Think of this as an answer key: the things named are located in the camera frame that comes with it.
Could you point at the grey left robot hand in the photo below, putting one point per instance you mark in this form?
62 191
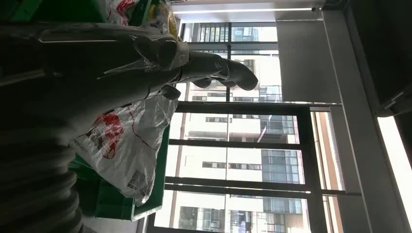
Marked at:
96 64

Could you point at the large grey package red print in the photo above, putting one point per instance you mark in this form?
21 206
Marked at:
128 151

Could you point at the grey roller blind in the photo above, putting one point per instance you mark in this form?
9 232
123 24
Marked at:
305 61

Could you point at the white pillar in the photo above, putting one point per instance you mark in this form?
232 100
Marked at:
360 144

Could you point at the dark window frame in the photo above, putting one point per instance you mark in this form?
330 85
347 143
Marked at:
241 107

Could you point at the large green plastic bin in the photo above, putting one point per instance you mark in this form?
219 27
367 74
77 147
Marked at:
112 202

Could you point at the ceiling light strip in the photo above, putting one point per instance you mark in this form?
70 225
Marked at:
241 10

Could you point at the white package red print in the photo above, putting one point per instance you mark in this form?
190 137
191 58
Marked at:
120 11

